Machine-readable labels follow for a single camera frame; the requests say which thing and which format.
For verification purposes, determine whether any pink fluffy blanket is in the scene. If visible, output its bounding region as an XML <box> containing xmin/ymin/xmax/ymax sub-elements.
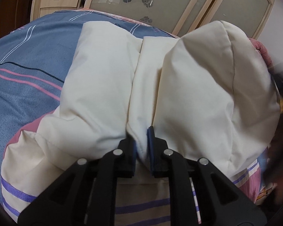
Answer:
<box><xmin>249</xmin><ymin>38</ymin><xmax>273</xmax><ymax>68</ymax></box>

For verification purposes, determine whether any pink and white hooded jacket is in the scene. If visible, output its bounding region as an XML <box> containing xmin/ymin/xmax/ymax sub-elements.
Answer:
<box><xmin>1</xmin><ymin>21</ymin><xmax>280</xmax><ymax>225</ymax></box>

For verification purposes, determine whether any floral mattress pad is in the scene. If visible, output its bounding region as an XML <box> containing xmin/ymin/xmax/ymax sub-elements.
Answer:
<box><xmin>255</xmin><ymin>148</ymin><xmax>276</xmax><ymax>206</ymax></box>

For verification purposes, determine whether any blue patterned bed sheet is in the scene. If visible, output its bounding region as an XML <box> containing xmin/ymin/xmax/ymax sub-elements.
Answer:
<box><xmin>0</xmin><ymin>10</ymin><xmax>168</xmax><ymax>199</ymax></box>

